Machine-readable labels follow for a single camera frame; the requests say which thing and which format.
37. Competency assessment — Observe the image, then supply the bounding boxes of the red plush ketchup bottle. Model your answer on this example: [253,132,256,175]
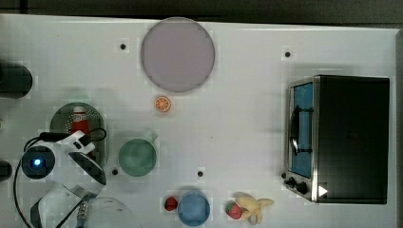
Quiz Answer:
[70,106,89,134]

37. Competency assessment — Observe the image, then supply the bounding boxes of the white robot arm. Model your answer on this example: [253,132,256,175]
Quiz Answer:
[20,131,142,228]

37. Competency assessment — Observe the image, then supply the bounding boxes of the orange slice toy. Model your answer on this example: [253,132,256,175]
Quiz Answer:
[154,96,171,113]

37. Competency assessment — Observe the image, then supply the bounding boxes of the pale purple round plate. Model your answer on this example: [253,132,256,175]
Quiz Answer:
[141,17,216,92]

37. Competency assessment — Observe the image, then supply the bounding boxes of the green measuring cup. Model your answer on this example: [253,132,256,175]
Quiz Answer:
[119,131,158,177]

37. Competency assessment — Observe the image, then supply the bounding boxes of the small red strawberry toy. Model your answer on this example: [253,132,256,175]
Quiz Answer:
[164,197,178,211]

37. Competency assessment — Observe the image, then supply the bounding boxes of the peeled banana toy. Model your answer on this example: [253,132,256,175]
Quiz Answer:
[235,192,274,225]

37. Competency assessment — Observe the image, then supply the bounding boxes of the black toaster oven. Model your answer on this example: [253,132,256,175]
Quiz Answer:
[281,75,390,204]

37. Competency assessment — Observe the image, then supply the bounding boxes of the black round pan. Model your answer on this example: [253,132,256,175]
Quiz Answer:
[0,61,33,99]

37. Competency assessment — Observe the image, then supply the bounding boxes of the dark grey cup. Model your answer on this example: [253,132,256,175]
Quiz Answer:
[0,161,12,181]

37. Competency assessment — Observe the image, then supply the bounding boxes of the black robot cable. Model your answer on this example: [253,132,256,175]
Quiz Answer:
[12,127,108,228]

